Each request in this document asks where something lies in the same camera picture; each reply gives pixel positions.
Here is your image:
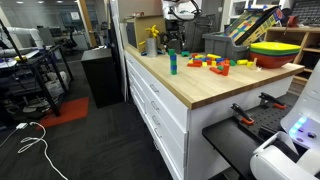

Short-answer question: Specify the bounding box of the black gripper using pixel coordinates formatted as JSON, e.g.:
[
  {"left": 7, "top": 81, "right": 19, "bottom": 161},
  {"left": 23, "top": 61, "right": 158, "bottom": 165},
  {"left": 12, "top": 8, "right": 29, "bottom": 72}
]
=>
[{"left": 164, "top": 20, "right": 186, "bottom": 53}]

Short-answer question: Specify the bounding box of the red cylinder block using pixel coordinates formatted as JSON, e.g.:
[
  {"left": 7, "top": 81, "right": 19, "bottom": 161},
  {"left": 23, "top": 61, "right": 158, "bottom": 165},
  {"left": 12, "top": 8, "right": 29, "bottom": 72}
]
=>
[{"left": 221, "top": 63, "right": 231, "bottom": 77}]

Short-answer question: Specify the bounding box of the wooden blocks cardboard box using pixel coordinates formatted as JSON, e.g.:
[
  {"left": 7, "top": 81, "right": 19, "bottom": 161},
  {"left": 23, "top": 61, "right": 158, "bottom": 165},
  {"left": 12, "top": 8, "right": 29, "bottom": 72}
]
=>
[{"left": 222, "top": 4, "right": 286, "bottom": 47}]

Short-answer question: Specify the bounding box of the silver metal tin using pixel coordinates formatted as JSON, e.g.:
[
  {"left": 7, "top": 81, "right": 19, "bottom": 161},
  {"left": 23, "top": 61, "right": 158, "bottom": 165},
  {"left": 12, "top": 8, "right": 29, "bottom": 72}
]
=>
[{"left": 146, "top": 37, "right": 158, "bottom": 58}]

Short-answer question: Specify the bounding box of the yellow spring clamp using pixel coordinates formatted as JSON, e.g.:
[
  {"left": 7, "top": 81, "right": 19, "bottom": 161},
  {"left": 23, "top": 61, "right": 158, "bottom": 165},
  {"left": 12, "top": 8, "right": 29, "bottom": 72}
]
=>
[{"left": 144, "top": 24, "right": 160, "bottom": 39}]

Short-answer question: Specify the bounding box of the grey fabric storage bin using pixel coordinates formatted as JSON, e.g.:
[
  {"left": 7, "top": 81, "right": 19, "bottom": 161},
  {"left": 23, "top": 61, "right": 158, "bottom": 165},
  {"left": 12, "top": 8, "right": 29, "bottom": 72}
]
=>
[{"left": 170, "top": 14, "right": 216, "bottom": 54}]

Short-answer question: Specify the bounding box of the brown cardboard box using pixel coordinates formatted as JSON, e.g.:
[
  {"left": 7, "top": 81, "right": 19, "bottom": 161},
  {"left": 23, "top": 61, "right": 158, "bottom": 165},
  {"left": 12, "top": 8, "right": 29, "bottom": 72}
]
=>
[{"left": 126, "top": 14, "right": 168, "bottom": 51}]

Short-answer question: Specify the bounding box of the grey plastic bin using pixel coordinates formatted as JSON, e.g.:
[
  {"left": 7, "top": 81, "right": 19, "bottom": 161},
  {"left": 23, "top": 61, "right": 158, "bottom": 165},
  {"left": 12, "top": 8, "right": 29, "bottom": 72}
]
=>
[{"left": 202, "top": 31, "right": 251, "bottom": 62}]

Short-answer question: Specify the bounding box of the black cabinet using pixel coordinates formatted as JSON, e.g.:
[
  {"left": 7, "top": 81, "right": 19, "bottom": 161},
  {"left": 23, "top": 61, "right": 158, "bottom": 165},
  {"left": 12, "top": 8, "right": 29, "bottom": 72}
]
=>
[{"left": 80, "top": 48, "right": 125, "bottom": 109}]

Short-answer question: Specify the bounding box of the black orange bar clamp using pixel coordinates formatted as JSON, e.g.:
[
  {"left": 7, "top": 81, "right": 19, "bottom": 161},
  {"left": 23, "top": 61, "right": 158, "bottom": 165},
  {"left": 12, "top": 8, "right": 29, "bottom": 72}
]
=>
[
  {"left": 258, "top": 92, "right": 287, "bottom": 110},
  {"left": 230, "top": 102, "right": 255, "bottom": 126}
]

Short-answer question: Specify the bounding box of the red plastic bowl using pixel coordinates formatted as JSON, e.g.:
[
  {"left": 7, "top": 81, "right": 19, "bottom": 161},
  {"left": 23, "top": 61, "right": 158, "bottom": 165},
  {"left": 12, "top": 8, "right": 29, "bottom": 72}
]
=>
[{"left": 249, "top": 52, "right": 298, "bottom": 70}]

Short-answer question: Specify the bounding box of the white drawer cabinet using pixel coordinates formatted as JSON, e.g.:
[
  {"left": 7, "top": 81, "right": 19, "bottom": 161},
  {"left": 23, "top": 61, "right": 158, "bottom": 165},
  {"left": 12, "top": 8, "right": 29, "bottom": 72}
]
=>
[{"left": 124, "top": 49, "right": 294, "bottom": 180}]

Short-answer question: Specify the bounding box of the green plastic bowl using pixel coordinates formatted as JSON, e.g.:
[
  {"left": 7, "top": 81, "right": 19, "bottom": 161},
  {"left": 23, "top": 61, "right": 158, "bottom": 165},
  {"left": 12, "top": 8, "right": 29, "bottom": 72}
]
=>
[{"left": 249, "top": 47, "right": 301, "bottom": 57}]

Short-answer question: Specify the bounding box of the yellow plastic bowl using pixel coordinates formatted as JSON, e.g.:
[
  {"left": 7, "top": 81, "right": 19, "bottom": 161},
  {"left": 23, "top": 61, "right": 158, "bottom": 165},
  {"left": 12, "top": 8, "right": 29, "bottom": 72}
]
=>
[{"left": 250, "top": 41, "right": 302, "bottom": 52}]

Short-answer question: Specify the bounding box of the black office chair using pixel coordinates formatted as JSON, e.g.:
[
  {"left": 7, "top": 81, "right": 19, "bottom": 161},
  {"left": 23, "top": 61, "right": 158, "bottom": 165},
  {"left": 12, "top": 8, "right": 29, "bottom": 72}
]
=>
[{"left": 63, "top": 28, "right": 79, "bottom": 51}]

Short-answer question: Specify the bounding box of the robot mounting platform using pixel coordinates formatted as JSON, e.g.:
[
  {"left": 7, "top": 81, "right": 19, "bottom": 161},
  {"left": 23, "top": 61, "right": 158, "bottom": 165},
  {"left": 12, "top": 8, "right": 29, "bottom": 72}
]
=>
[{"left": 201, "top": 91, "right": 303, "bottom": 180}]

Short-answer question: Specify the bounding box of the black pegboard plate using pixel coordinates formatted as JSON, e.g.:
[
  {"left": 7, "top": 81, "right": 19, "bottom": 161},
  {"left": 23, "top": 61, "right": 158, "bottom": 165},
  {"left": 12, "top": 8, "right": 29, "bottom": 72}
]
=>
[{"left": 239, "top": 96, "right": 301, "bottom": 141}]

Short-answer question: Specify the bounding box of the red object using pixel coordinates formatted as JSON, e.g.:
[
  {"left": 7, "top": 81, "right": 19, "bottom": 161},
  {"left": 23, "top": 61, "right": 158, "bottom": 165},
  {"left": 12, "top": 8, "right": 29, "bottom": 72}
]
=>
[{"left": 287, "top": 14, "right": 300, "bottom": 28}]

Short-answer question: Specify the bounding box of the red floor mat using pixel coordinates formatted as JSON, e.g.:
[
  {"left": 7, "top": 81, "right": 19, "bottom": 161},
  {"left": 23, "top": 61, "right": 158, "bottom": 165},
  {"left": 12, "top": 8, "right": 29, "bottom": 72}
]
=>
[{"left": 36, "top": 96, "right": 90, "bottom": 129}]

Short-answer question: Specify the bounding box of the wooden shelf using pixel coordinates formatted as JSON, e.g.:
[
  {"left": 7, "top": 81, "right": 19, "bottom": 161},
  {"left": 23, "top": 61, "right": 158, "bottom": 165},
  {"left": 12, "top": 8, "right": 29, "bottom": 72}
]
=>
[{"left": 264, "top": 25, "right": 320, "bottom": 96}]

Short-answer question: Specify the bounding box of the black ribbed panel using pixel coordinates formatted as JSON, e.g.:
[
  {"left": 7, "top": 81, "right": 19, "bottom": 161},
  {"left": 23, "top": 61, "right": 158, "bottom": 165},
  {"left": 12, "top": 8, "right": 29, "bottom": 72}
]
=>
[{"left": 290, "top": 0, "right": 320, "bottom": 26}]

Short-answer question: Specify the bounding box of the blue handled tool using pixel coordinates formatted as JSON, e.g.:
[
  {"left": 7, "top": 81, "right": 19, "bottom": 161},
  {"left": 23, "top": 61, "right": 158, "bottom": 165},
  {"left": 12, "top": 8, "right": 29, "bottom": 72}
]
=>
[{"left": 139, "top": 48, "right": 166, "bottom": 57}]

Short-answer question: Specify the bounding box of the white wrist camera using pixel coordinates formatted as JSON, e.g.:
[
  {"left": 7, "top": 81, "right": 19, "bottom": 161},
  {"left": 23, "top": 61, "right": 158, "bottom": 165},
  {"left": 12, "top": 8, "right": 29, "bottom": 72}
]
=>
[{"left": 164, "top": 12, "right": 196, "bottom": 21}]

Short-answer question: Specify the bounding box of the wooden post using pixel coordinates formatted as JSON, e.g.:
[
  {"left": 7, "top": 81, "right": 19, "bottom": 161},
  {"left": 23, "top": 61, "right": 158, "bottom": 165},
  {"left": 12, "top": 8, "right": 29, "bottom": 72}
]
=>
[{"left": 76, "top": 0, "right": 98, "bottom": 48}]

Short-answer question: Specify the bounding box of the black frame desk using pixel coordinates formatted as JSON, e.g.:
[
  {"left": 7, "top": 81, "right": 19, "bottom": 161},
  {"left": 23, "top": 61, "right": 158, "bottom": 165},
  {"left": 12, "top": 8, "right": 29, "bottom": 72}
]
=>
[{"left": 0, "top": 18, "right": 74, "bottom": 118}]

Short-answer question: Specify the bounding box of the white cable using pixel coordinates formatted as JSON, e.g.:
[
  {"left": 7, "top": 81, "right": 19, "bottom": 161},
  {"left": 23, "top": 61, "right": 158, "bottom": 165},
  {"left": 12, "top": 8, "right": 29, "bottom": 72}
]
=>
[{"left": 0, "top": 121, "right": 69, "bottom": 180}]

